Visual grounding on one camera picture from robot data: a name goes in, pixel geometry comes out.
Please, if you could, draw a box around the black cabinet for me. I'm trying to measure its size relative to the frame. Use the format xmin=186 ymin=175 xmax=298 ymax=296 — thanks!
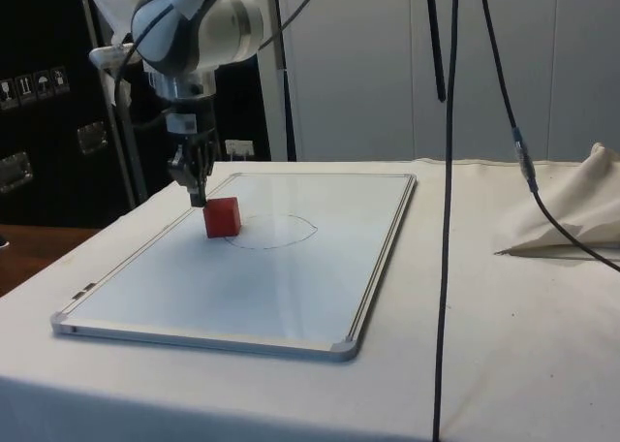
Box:
xmin=0 ymin=0 xmax=297 ymax=230

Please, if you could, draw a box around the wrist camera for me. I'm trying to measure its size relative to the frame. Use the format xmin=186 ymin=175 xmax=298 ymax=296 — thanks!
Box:
xmin=88 ymin=43 xmax=135 ymax=69

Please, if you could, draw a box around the red cube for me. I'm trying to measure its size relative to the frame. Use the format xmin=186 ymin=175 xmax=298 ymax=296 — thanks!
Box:
xmin=201 ymin=196 xmax=242 ymax=240

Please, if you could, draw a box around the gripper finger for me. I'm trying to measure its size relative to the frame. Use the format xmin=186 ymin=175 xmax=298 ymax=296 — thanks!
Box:
xmin=192 ymin=133 xmax=216 ymax=185
xmin=168 ymin=142 xmax=208 ymax=208

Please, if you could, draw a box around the pale locker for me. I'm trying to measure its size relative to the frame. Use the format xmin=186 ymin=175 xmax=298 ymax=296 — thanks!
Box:
xmin=411 ymin=0 xmax=620 ymax=162

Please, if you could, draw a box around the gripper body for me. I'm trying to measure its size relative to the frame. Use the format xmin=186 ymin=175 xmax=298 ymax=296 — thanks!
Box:
xmin=163 ymin=97 xmax=217 ymax=147

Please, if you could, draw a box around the whiteboard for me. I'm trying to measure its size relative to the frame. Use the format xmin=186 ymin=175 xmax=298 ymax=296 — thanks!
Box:
xmin=49 ymin=172 xmax=419 ymax=364

